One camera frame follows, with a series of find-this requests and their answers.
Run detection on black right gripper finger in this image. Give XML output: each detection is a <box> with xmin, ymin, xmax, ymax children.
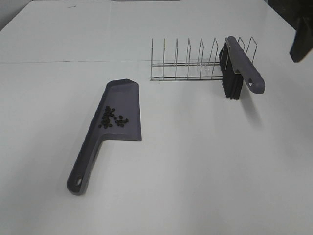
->
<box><xmin>290</xmin><ymin>15</ymin><xmax>313</xmax><ymax>62</ymax></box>

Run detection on grey brush black bristles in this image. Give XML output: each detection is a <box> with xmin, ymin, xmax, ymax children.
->
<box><xmin>219</xmin><ymin>36</ymin><xmax>265</xmax><ymax>100</ymax></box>

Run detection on grey plastic dustpan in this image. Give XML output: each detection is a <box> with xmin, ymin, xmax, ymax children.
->
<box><xmin>67</xmin><ymin>79</ymin><xmax>142</xmax><ymax>195</ymax></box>

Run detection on pile of coffee beans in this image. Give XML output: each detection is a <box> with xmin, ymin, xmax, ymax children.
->
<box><xmin>97</xmin><ymin>105</ymin><xmax>129</xmax><ymax>129</ymax></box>

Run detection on chrome wire dish rack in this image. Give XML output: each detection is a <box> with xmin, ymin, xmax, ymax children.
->
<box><xmin>150</xmin><ymin>37</ymin><xmax>258</xmax><ymax>81</ymax></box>

